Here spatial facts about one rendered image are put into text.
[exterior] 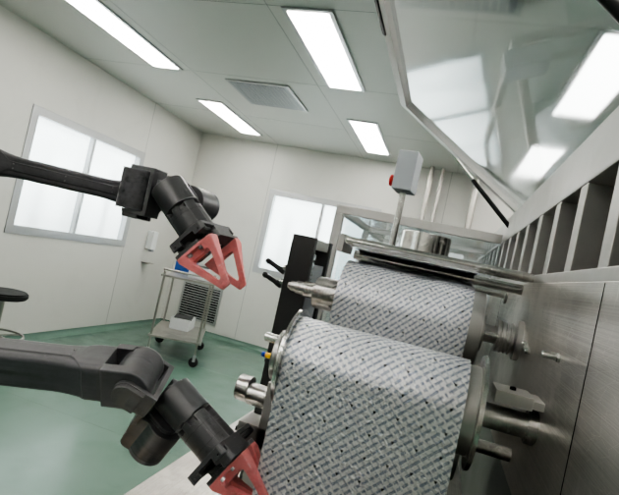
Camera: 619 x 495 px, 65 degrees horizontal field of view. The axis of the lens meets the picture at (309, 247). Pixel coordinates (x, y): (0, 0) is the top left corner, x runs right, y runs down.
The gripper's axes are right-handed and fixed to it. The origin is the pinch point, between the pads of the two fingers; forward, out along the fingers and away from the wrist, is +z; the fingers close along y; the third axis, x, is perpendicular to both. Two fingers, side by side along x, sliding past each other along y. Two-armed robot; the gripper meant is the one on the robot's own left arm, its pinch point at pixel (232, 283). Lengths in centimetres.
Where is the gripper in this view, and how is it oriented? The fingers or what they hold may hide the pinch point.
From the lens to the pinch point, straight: 74.8
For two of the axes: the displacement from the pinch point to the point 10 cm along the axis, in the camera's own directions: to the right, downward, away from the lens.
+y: -2.9, -0.8, -9.5
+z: 5.7, 7.8, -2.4
